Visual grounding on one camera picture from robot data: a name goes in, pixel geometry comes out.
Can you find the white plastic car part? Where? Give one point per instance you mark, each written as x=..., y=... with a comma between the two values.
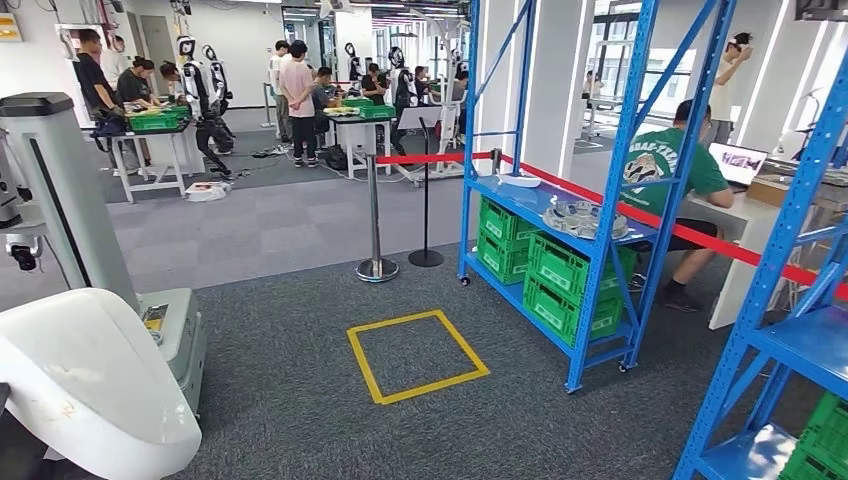
x=79, y=384
x=518, y=181

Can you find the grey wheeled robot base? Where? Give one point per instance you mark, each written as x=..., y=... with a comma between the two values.
x=179, y=358

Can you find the black sign stand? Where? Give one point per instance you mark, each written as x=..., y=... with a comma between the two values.
x=425, y=199

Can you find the green plastic crate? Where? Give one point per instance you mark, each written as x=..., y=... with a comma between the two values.
x=152, y=122
x=358, y=102
x=497, y=262
x=180, y=112
x=805, y=470
x=556, y=311
x=828, y=424
x=556, y=265
x=378, y=112
x=503, y=222

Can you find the red barrier belt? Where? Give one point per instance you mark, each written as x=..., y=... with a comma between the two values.
x=762, y=258
x=430, y=158

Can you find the white table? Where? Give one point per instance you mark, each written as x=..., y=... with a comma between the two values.
x=361, y=136
x=185, y=152

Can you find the yellow floor tape square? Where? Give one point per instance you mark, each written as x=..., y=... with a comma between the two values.
x=430, y=387

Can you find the black white humanoid robot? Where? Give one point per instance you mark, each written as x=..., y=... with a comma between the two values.
x=401, y=86
x=192, y=86
x=353, y=63
x=217, y=79

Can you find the person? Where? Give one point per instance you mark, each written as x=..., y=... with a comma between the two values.
x=93, y=79
x=722, y=86
x=136, y=83
x=273, y=66
x=422, y=79
x=652, y=166
x=116, y=60
x=324, y=93
x=298, y=86
x=171, y=76
x=374, y=83

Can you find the round metal wheel fixture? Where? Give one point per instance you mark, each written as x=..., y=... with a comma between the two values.
x=586, y=220

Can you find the white plastic bag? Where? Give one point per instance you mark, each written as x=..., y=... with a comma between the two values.
x=208, y=192

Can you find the blue steel shelving rack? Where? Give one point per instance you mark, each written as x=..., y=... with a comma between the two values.
x=632, y=66
x=808, y=344

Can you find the open laptop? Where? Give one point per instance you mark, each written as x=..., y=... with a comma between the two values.
x=738, y=162

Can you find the white desk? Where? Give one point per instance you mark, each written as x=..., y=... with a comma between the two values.
x=748, y=291

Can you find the black bag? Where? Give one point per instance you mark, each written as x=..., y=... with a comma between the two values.
x=109, y=129

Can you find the cardboard box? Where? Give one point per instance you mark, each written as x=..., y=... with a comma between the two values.
x=767, y=192

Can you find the chrome stanchion post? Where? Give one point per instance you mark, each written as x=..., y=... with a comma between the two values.
x=376, y=218

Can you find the black belt post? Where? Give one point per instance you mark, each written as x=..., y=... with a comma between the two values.
x=495, y=162

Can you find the grey black camera module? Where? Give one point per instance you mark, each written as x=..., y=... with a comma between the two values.
x=23, y=255

